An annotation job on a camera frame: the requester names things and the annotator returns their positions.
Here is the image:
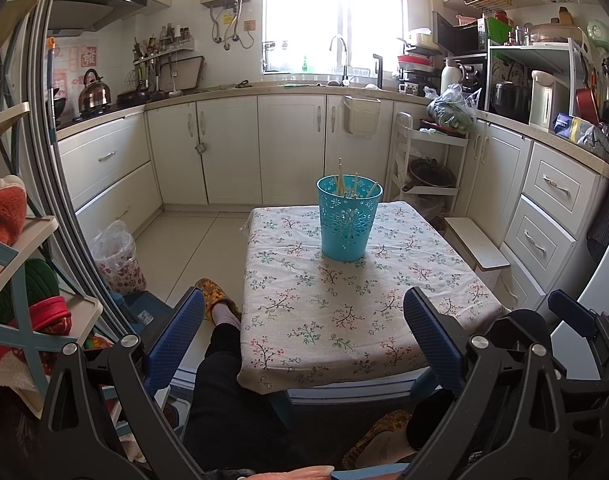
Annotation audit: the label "kitchen window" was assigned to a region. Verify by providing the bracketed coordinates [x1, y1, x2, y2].
[262, 0, 410, 75]

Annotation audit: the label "dark striped towel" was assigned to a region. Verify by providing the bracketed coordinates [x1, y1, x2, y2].
[587, 107, 609, 261]

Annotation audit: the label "blue openwork plastic basket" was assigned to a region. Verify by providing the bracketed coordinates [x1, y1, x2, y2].
[317, 174, 384, 262]

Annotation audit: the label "water heater hoses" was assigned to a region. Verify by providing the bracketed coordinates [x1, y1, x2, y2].
[212, 5, 255, 51]

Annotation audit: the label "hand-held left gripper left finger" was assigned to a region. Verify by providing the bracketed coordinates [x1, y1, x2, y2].
[37, 285, 208, 480]

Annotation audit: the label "white thermo pot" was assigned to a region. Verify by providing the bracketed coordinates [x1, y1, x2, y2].
[529, 70, 570, 133]

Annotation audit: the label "white wooden stool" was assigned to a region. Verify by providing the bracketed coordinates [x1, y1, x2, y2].
[443, 216, 511, 291]

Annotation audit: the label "white rolling cart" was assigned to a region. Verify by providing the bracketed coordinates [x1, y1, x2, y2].
[389, 111, 469, 221]

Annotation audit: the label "green box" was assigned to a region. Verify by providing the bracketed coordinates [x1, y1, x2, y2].
[487, 17, 513, 43]

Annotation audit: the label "white storage rack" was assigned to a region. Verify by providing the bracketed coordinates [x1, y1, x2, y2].
[486, 37, 593, 126]

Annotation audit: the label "white hanging waste bin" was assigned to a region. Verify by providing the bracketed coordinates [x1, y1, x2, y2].
[342, 95, 382, 139]

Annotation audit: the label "chrome kitchen faucet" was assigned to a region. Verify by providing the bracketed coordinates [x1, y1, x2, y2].
[329, 35, 355, 87]

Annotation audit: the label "black frying pan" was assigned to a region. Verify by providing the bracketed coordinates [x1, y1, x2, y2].
[115, 87, 152, 108]

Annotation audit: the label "range hood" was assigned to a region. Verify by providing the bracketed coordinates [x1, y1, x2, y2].
[44, 0, 171, 38]

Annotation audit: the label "white base cabinets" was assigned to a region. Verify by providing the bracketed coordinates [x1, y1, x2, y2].
[57, 87, 609, 311]

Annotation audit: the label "grey cutting board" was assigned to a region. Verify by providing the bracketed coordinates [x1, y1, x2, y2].
[157, 56, 206, 93]

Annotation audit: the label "beige countertop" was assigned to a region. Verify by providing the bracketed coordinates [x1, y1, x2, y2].
[54, 82, 609, 178]

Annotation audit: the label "pink wall stickers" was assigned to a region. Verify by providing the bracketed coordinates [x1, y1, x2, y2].
[52, 42, 102, 111]

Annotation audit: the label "person's left leg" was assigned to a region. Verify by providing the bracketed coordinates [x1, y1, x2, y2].
[182, 322, 295, 476]

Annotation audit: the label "blue folding table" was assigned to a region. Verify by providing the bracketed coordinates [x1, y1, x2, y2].
[267, 367, 443, 431]

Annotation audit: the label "plastic lined waste basket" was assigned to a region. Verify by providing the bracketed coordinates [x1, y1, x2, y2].
[88, 219, 148, 297]

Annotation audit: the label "grey sliding door frame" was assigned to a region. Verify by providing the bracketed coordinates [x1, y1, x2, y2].
[7, 0, 150, 341]

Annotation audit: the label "black rice cooker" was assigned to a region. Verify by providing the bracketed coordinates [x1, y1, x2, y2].
[491, 81, 531, 118]

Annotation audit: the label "bunch of wooden chopsticks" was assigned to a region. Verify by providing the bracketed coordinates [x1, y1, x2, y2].
[335, 157, 380, 198]

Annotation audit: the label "black gas stove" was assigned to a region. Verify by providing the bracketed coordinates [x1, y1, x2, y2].
[57, 105, 118, 123]

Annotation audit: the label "black microwave oven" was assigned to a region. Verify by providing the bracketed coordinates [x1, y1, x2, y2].
[431, 11, 488, 56]

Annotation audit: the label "yellow patterned slipper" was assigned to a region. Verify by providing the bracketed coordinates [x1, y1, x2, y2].
[194, 277, 242, 321]
[342, 409, 415, 468]

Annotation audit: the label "steel kettle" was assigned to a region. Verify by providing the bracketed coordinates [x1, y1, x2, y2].
[78, 68, 112, 111]

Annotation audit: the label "red pan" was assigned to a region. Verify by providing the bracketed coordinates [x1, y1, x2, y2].
[575, 87, 603, 126]

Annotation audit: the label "green slipper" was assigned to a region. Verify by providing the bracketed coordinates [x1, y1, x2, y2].
[0, 260, 60, 321]

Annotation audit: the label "wall utensil rack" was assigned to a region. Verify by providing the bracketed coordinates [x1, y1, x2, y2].
[132, 22, 194, 91]

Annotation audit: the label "red slipper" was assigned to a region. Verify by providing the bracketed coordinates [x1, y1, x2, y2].
[27, 296, 72, 336]

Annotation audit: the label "blue plastic box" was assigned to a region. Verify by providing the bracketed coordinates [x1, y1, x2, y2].
[119, 291, 185, 333]

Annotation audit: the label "green round wall clock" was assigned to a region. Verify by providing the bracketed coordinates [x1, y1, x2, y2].
[587, 20, 609, 51]

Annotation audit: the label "mop handle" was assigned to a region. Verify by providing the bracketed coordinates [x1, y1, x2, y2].
[47, 36, 58, 131]

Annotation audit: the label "floral tablecloth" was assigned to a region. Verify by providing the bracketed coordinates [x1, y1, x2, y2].
[237, 201, 510, 395]

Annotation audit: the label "black wok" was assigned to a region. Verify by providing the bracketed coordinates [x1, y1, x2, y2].
[47, 95, 68, 128]

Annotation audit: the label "white thermos flask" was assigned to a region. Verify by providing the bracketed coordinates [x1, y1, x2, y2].
[441, 57, 464, 97]

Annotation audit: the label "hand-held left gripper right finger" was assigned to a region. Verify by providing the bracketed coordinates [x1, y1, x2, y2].
[403, 287, 575, 480]

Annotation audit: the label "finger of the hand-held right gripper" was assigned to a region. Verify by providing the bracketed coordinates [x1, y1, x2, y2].
[547, 289, 609, 361]
[552, 354, 609, 401]

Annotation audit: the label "glass lidded pot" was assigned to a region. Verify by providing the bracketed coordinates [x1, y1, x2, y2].
[529, 22, 583, 43]

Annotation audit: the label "blue packet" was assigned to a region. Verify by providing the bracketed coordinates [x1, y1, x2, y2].
[552, 112, 580, 140]

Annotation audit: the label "crumpled silver bag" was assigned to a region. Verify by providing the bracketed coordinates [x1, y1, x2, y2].
[579, 122, 609, 161]

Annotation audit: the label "bag of green vegetables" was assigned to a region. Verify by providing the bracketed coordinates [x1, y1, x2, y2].
[425, 84, 480, 135]

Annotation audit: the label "black lidded pan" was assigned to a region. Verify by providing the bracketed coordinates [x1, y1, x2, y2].
[402, 157, 458, 192]

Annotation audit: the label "orange plush slipper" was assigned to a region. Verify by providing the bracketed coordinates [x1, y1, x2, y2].
[0, 175, 30, 286]

